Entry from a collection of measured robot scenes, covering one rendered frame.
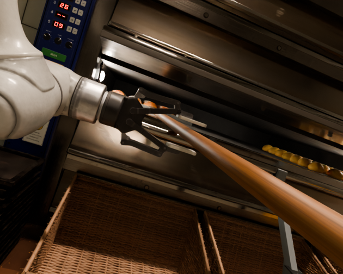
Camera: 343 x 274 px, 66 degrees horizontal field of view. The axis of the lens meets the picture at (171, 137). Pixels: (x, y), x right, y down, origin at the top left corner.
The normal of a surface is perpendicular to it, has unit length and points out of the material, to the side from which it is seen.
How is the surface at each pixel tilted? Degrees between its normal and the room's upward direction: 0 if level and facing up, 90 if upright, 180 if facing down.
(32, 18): 90
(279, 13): 70
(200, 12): 90
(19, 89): 51
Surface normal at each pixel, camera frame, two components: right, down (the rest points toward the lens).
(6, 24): 0.73, 0.04
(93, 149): 0.26, -0.18
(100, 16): 0.16, 0.15
